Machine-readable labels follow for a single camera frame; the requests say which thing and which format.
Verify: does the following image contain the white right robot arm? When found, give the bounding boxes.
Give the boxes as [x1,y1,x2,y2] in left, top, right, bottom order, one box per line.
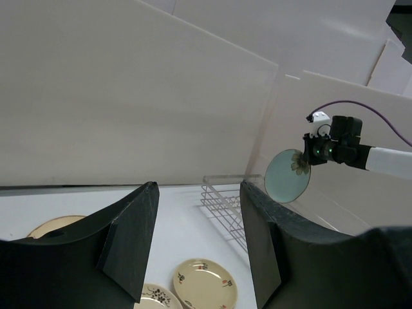
[303,111,411,180]

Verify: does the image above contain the cream plate with black blot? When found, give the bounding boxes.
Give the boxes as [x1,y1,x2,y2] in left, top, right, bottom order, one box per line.
[133,283,183,309]

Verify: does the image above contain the wire dish rack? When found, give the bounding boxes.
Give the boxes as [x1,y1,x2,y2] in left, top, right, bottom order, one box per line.
[200,174,264,252]

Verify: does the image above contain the cream plate with small motifs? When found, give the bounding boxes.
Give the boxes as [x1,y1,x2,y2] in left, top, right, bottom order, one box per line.
[173,258,238,309]

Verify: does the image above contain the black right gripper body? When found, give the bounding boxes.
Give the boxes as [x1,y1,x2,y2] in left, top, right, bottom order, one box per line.
[303,134,335,165]

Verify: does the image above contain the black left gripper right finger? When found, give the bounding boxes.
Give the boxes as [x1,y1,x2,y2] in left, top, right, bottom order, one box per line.
[239,181,411,308]

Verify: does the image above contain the beige plate with bird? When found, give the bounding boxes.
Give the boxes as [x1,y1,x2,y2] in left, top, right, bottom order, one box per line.
[27,215,85,239]

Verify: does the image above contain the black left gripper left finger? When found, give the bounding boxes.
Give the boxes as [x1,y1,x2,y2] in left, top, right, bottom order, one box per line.
[1,182,160,308]

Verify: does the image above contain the teal plate with flower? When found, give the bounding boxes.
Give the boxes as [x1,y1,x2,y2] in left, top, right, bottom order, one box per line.
[265,149,311,203]

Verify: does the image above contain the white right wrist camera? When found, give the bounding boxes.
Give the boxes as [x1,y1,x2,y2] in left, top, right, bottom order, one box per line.
[306,111,332,138]

